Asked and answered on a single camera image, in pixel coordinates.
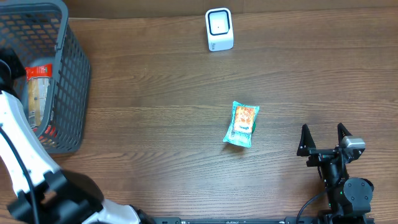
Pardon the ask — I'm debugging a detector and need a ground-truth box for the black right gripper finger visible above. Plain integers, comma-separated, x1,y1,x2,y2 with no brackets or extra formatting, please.
337,123,352,145
297,124,316,157

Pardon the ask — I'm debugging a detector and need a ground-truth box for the teal orange snack packet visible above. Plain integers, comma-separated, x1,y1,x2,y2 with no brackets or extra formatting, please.
223,101,260,147

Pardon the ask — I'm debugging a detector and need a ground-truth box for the long red orange spaghetti pack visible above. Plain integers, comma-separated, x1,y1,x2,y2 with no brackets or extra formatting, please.
25,63,52,132

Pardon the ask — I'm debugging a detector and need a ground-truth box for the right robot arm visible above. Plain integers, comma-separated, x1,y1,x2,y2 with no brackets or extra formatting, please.
295,123,374,223

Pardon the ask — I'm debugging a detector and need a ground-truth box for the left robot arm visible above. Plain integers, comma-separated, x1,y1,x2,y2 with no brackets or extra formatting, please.
1,48,154,224

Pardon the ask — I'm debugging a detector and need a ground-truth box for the white barcode scanner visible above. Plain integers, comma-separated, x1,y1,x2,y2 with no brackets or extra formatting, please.
205,7,234,52

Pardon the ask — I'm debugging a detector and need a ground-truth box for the grey plastic mesh basket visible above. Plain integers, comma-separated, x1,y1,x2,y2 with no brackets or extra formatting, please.
1,1,91,154

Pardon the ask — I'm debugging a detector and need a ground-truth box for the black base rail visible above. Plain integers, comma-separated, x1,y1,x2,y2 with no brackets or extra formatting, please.
152,217,375,224

